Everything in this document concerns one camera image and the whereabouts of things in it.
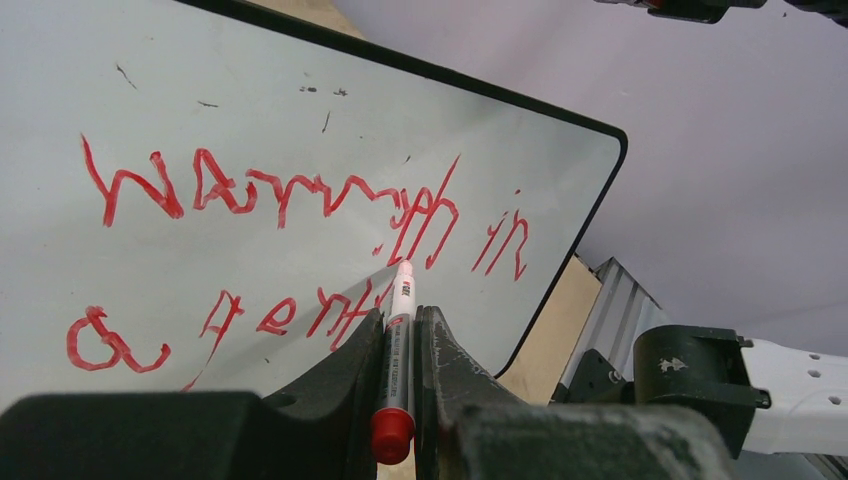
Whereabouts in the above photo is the red and white marker pen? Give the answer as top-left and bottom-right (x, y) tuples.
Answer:
(370, 260), (417, 465)

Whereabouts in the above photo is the small black-framed whiteboard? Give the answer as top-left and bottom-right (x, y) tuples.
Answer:
(1, 1), (627, 406)

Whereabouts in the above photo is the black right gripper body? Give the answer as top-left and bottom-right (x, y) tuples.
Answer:
(597, 0), (847, 27)

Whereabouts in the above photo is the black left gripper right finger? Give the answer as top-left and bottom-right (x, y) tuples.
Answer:
(415, 306), (735, 479)

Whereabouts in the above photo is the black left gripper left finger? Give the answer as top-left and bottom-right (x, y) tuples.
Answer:
(1, 310), (383, 479)

